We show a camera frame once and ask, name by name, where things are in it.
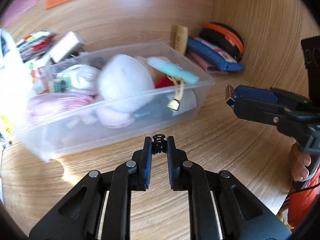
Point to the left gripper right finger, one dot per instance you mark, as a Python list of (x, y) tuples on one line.
[(220, 206)]

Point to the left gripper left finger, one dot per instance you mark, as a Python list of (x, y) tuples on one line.
[(98, 196)]

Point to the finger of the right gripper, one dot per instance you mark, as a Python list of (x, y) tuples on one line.
[(255, 94), (289, 121)]

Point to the small brown blue item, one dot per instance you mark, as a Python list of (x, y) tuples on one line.
[(230, 99)]

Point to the teal tube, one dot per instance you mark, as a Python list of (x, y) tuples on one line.
[(172, 70)]

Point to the red pouch gold ribbon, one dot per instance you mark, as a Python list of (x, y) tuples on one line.
[(176, 84)]

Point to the white plush toy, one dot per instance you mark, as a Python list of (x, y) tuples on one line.
[(124, 83)]

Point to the clear plastic storage bin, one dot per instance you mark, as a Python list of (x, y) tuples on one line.
[(63, 123)]

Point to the white drawstring pouch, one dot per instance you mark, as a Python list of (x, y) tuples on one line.
[(80, 78)]

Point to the person right hand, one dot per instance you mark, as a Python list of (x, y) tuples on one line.
[(299, 163)]

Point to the blue patchwork pouch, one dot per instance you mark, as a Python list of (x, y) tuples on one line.
[(214, 55)]

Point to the black orange round case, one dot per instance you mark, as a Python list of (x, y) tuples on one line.
[(224, 37)]

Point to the small white box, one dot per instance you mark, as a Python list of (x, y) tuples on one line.
[(70, 43)]

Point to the stack of books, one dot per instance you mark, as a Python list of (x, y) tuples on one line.
[(35, 44)]

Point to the pink sticky note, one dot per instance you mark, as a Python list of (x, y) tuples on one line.
[(11, 10)]

